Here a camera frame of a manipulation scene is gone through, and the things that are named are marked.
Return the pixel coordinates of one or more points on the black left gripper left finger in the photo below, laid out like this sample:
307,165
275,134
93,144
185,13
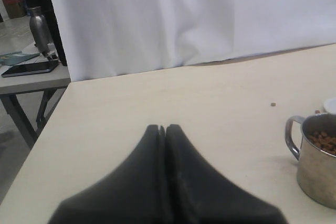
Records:
135,192

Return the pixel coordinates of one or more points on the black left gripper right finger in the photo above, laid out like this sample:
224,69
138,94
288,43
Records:
200,194

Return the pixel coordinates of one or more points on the steel water bottle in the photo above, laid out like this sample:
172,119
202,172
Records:
39,29

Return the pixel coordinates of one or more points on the left steel mug with kibble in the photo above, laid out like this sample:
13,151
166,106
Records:
315,156

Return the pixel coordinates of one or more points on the grey side table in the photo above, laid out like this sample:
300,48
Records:
48,84

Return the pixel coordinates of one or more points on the black tablet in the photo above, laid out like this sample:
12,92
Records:
30,69

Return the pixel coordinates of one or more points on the white plastic tray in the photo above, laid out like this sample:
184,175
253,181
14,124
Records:
329,105

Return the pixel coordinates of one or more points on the white backdrop curtain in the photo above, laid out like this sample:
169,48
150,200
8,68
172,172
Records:
104,38

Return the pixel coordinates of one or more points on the black curtain stand pole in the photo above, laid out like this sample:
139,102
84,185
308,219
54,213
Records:
51,20

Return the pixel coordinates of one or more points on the teal booklet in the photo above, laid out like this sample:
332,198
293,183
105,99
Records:
15,58

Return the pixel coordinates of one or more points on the brown cardboard box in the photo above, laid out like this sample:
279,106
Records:
15,8

